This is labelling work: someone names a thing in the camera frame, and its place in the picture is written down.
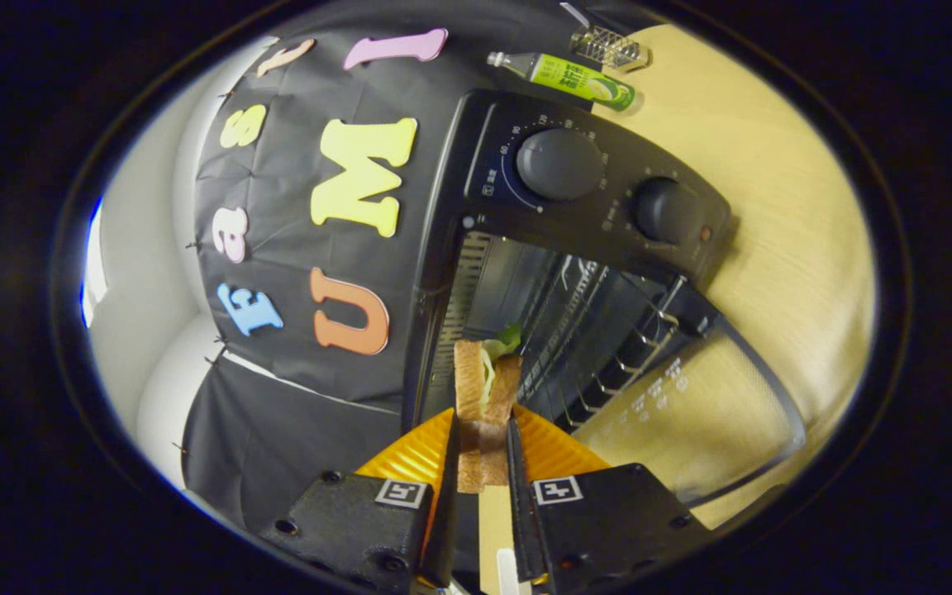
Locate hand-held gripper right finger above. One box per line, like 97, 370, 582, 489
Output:
506, 403, 716, 594

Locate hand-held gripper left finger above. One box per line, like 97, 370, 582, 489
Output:
259, 407, 462, 594

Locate toast sandwich with lettuce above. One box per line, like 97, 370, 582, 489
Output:
453, 324, 524, 495

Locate black toaster oven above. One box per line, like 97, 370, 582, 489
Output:
400, 89, 807, 509

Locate wide ceiling light panel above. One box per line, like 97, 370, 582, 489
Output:
79, 197, 110, 329

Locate green label drink bottle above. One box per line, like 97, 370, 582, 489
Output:
487, 51, 636, 112

